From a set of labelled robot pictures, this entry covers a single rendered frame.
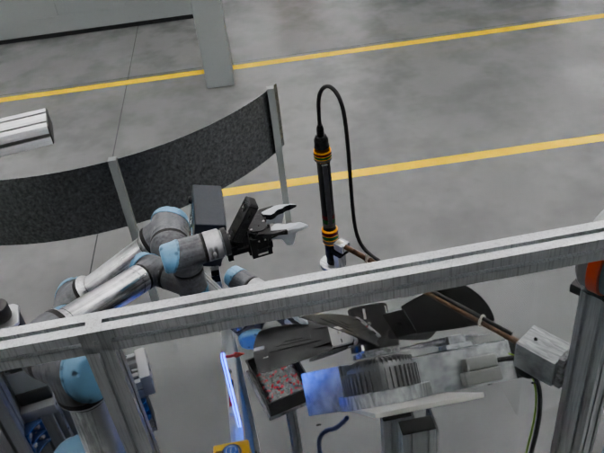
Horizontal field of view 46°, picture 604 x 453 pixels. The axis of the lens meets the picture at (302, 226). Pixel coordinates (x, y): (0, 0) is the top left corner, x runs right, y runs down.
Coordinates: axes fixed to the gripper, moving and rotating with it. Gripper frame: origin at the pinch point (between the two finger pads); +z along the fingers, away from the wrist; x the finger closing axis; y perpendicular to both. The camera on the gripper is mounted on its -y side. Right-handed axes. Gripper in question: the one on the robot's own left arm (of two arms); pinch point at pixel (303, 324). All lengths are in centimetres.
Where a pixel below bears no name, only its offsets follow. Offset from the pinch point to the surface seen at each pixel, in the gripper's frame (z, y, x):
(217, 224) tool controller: -54, 12, -7
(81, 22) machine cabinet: -566, 251, 80
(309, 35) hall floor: -353, 372, 80
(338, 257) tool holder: 15.7, -1.9, -33.7
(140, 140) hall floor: -328, 154, 103
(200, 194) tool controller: -71, 20, -9
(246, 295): 55, -66, -80
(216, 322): 54, -71, -78
